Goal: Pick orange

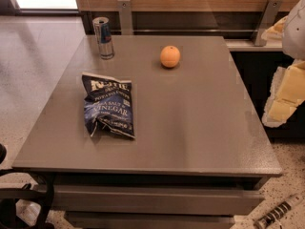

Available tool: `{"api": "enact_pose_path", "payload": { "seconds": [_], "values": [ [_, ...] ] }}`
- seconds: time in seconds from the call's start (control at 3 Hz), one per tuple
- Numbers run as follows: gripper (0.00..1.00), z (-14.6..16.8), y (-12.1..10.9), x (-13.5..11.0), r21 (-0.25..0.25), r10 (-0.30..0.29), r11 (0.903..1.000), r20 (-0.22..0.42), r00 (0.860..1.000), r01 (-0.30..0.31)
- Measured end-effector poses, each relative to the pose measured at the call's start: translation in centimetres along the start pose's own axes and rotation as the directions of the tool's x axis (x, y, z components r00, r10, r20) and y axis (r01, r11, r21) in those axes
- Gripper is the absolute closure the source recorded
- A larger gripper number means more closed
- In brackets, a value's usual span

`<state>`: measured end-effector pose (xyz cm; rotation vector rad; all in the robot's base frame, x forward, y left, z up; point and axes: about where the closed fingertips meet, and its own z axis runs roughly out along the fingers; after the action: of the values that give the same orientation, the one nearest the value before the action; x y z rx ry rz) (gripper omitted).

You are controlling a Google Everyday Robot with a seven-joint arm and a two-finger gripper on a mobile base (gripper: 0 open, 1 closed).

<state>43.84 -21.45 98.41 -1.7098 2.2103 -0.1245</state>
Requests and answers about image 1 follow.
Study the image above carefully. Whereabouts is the blue kettle chips bag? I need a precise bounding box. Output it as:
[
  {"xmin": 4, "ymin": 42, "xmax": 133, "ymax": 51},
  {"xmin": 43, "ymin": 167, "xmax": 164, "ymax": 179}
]
[{"xmin": 82, "ymin": 73, "xmax": 134, "ymax": 138}]

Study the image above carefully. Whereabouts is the right metal wall bracket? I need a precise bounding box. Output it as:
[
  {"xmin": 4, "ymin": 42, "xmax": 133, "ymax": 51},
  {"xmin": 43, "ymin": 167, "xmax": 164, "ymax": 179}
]
[{"xmin": 252, "ymin": 0, "xmax": 283, "ymax": 47}]

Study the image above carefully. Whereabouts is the orange fruit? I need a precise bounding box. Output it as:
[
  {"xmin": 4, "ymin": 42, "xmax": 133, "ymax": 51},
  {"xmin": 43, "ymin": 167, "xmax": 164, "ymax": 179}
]
[{"xmin": 160, "ymin": 46, "xmax": 180, "ymax": 68}]

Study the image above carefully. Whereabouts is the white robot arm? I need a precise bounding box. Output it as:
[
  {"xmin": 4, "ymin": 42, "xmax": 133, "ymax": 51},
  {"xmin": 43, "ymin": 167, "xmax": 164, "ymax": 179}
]
[{"xmin": 262, "ymin": 0, "xmax": 305, "ymax": 128}]

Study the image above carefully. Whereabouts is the metal wall bracket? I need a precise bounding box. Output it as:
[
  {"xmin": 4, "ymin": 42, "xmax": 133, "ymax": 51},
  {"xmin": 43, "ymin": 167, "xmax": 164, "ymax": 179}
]
[
  {"xmin": 117, "ymin": 0, "xmax": 133, "ymax": 35},
  {"xmin": 252, "ymin": 0, "xmax": 283, "ymax": 47}
]

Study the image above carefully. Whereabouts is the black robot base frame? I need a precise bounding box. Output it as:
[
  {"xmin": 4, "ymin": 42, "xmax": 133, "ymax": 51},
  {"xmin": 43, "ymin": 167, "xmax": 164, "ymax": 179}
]
[{"xmin": 0, "ymin": 175, "xmax": 55, "ymax": 229}]

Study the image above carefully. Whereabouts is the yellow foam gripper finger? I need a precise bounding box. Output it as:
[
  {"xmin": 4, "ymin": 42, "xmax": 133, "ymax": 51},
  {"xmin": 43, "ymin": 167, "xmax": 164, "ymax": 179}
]
[
  {"xmin": 261, "ymin": 16, "xmax": 287, "ymax": 41},
  {"xmin": 262, "ymin": 60, "xmax": 305, "ymax": 128}
]

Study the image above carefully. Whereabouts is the left metal wall bracket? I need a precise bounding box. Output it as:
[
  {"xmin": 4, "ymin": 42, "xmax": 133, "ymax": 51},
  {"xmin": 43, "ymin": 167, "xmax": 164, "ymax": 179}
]
[{"xmin": 117, "ymin": 0, "xmax": 133, "ymax": 35}]

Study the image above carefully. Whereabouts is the blue silver energy drink can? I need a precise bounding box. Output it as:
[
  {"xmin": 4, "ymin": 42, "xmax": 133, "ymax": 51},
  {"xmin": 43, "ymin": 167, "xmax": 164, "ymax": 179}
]
[{"xmin": 92, "ymin": 17, "xmax": 114, "ymax": 59}]

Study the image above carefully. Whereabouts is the black striped tube on floor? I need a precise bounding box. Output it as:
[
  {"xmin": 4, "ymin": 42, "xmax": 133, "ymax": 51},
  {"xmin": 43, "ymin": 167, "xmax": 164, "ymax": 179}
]
[{"xmin": 254, "ymin": 194, "xmax": 303, "ymax": 229}]

